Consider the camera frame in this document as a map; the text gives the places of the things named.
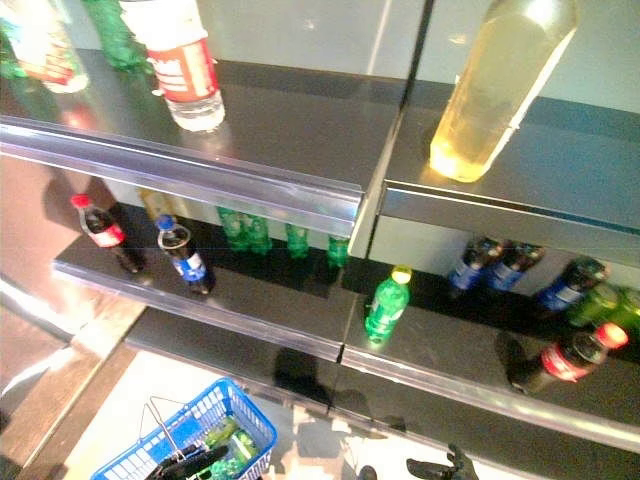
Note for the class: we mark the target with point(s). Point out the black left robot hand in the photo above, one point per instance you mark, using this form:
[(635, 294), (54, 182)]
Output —
[(190, 465)]

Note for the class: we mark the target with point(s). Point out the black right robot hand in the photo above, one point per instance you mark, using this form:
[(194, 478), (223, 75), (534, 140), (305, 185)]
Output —
[(450, 472)]

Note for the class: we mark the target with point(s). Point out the blue plastic shopping basket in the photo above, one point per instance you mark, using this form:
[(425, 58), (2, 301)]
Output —
[(260, 430)]

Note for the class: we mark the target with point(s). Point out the silver right robot leg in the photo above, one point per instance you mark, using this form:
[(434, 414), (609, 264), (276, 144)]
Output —
[(367, 473)]

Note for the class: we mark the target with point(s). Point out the black base shelf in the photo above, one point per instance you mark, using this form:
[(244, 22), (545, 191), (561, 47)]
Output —
[(225, 350)]

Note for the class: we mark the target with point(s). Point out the cola bottle red label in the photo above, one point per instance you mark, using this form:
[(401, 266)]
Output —
[(565, 360), (107, 235)]

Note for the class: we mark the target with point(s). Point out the small yellow tea bottle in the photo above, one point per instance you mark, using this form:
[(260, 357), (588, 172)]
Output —
[(155, 205)]

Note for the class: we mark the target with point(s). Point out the black shelf board plain edge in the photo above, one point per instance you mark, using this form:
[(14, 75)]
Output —
[(550, 165)]

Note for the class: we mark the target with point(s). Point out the large yellow tea bottle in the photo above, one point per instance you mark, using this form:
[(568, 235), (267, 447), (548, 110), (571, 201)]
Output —
[(490, 100)]

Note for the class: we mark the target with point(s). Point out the clear water bottles red label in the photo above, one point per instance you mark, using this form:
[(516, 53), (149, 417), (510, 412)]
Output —
[(185, 75)]

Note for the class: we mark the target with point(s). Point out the green plastic bottle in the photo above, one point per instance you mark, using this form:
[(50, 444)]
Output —
[(120, 45), (10, 60)]

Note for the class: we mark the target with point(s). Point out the water bottle red label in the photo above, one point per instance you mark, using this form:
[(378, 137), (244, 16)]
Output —
[(50, 55)]

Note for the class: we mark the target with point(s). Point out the black shelf board clear rail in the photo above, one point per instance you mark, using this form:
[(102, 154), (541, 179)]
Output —
[(450, 340), (275, 120), (260, 295)]

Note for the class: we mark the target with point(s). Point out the shiny metal rail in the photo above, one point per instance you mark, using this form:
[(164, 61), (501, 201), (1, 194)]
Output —
[(30, 310)]

